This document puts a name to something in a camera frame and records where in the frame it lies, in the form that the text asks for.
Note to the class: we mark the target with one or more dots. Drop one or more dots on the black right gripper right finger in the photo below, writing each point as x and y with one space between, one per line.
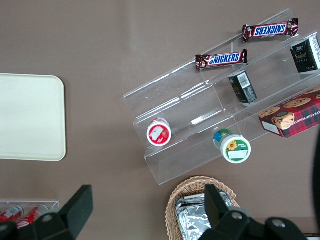
220 215

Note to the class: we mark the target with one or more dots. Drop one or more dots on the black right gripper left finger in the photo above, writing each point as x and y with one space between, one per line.
75 210

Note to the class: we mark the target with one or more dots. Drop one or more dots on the tan wicker basket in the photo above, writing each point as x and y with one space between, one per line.
175 200

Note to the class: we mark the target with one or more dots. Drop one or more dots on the cream rectangular plastic tray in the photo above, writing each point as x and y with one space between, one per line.
30 117

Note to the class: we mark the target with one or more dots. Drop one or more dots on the clear acrylic can holder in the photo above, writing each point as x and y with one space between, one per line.
53 203

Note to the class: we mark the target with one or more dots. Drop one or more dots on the silver foil wrapped pack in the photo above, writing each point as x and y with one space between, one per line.
192 198
192 221

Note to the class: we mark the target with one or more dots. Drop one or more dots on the red soda can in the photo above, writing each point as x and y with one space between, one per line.
10 212
30 215

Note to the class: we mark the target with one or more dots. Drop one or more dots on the green lid sunflower cup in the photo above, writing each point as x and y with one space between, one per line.
233 147

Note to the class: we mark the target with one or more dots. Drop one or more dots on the red lid strawberry yogurt cup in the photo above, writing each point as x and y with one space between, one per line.
159 133

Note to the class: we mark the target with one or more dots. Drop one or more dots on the clear acrylic tiered display stand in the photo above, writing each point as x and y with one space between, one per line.
180 105

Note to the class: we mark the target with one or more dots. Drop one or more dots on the red tartan cookie box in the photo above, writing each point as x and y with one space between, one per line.
292 117

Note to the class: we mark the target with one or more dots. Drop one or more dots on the small black carton with barcode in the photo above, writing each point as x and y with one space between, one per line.
243 87

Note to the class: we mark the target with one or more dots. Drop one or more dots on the brown Snickers chocolate bar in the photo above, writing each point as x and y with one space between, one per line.
222 59
271 29

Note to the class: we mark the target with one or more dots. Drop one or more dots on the small black carton gold print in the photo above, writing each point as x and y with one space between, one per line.
305 56

